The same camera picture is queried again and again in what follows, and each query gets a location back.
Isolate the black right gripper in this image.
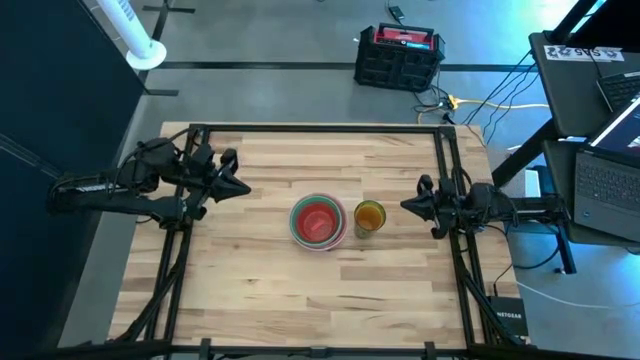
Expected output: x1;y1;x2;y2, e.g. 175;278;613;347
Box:
399;173;459;240

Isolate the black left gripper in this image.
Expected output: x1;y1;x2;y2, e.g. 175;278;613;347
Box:
187;143;251;221

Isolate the orange plastic cup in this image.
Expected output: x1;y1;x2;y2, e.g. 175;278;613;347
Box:
355;201;385;231

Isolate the green translucent plastic cup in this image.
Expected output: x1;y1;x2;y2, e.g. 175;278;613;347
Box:
353;199;387;240

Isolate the pink translucent plastic bowl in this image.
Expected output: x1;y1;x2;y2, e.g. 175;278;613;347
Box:
289;193;348;251

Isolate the small red plastic bowl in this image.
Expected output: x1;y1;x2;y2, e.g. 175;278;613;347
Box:
294;202;339;244

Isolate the white box under desk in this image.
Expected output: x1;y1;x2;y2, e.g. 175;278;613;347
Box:
523;168;544;199

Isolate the black and red toolbox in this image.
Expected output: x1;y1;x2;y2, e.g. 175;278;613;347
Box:
353;22;447;94

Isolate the black desk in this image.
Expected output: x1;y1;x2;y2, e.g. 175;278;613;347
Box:
492;0;640;276

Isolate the white tower fan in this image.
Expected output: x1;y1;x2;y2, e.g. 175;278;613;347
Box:
94;0;169;71

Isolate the open grey laptop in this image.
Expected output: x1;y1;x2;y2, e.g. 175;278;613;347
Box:
572;94;640;245

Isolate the black room divider panel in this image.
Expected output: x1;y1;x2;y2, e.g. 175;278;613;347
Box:
0;0;147;360

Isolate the white printed label sheet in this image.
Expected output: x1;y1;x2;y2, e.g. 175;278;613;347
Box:
543;44;626;64

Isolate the black laptop keyboard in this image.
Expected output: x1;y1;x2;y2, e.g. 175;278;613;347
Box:
596;70;640;114

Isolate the black aluminium table frame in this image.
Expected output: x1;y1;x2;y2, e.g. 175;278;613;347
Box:
107;123;531;360

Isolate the yellow power cable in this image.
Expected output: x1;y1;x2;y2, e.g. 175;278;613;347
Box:
448;94;551;112

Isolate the black floor cable bundle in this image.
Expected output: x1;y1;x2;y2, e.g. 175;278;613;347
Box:
412;48;540;146

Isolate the black network switch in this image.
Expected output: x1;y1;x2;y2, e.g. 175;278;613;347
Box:
487;295;530;339

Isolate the white floor cable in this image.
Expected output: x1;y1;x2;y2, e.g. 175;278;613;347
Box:
514;281;640;310

